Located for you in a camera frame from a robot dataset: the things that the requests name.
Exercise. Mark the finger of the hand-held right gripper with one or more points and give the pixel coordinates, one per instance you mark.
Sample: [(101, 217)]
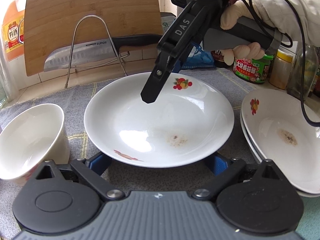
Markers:
[(178, 63), (152, 90)]

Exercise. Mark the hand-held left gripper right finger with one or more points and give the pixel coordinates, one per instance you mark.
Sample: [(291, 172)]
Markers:
[(220, 166)]

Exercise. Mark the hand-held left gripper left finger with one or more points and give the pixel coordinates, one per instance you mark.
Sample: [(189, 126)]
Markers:
[(100, 162)]

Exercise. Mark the white plate small brown stain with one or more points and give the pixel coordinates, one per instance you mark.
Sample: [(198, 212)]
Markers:
[(150, 125)]

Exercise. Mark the white fruit print plate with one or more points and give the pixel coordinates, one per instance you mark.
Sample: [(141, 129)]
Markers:
[(248, 142)]

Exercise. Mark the white plate large brown stain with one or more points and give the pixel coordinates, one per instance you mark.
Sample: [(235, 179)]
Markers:
[(270, 120)]

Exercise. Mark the white bowl pale flower print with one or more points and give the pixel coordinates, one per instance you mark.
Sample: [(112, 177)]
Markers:
[(30, 135)]

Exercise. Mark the person's right hand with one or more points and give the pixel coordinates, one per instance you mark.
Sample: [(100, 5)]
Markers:
[(237, 10)]

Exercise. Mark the blue white salt bag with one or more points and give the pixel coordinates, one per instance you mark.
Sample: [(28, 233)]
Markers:
[(200, 60)]

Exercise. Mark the dark vinegar bottle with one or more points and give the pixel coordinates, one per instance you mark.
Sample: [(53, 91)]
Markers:
[(218, 60)]

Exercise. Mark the grey checked towel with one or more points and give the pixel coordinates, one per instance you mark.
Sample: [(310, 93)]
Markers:
[(75, 100)]

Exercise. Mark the green lid sauce jar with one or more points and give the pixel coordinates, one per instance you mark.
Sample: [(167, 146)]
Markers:
[(250, 71)]

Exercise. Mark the steel kitchen knife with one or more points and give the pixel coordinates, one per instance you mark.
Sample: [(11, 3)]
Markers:
[(62, 60)]

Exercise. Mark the yellow lid spice jar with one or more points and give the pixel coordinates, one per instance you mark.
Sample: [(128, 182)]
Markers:
[(280, 75)]

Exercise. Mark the red cap glass bottle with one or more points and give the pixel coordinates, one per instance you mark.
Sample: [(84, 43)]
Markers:
[(295, 80)]

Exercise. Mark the wooden cutting board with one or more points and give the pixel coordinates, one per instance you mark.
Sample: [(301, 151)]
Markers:
[(75, 2)]

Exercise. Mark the small dark bottle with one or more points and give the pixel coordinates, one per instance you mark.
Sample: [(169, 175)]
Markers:
[(315, 85)]

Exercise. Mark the orange cooking wine bottle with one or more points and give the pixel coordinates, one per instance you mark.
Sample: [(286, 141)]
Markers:
[(12, 35)]

